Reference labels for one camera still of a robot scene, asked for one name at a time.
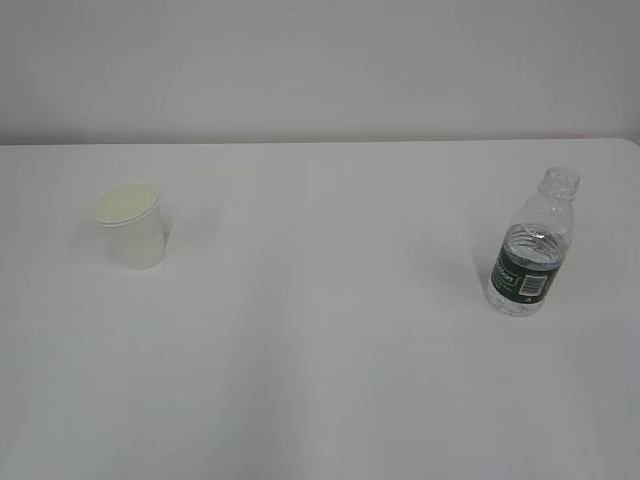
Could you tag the white paper cup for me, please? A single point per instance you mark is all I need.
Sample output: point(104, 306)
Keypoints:
point(129, 215)

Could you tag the clear water bottle green label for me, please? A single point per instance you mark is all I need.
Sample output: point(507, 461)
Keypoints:
point(535, 245)

